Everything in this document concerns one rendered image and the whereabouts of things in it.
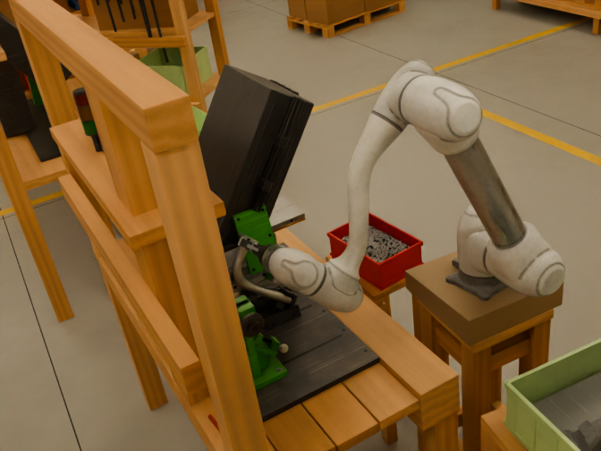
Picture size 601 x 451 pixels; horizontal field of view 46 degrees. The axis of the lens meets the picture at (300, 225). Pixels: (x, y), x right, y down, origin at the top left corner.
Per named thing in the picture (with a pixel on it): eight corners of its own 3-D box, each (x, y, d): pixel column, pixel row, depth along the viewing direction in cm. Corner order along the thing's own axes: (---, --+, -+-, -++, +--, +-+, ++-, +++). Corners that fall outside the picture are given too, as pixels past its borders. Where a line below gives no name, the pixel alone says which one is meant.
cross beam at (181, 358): (77, 193, 272) (70, 173, 267) (207, 387, 171) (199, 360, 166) (64, 198, 270) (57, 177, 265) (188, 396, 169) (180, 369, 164)
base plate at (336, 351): (231, 220, 300) (230, 216, 299) (380, 361, 214) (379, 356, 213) (138, 257, 284) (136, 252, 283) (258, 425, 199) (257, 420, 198)
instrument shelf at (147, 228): (122, 116, 247) (119, 106, 245) (226, 215, 177) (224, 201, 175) (52, 138, 238) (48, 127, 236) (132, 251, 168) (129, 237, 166)
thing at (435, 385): (245, 216, 327) (240, 188, 319) (460, 411, 210) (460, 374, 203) (218, 227, 322) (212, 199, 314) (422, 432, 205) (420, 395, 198)
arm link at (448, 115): (530, 251, 222) (583, 280, 204) (494, 285, 221) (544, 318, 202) (430, 58, 180) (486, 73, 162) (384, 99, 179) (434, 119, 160)
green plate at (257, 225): (272, 257, 240) (255, 200, 234) (282, 262, 233) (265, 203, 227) (242, 270, 236) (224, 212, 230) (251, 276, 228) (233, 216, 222)
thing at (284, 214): (283, 203, 261) (283, 196, 259) (305, 220, 249) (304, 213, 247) (187, 241, 247) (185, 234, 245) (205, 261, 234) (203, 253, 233)
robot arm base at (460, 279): (472, 256, 247) (472, 242, 244) (524, 278, 230) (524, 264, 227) (435, 276, 238) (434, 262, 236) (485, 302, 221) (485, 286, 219)
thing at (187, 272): (114, 241, 298) (39, 11, 248) (275, 479, 182) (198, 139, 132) (93, 249, 295) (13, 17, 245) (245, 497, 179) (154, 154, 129)
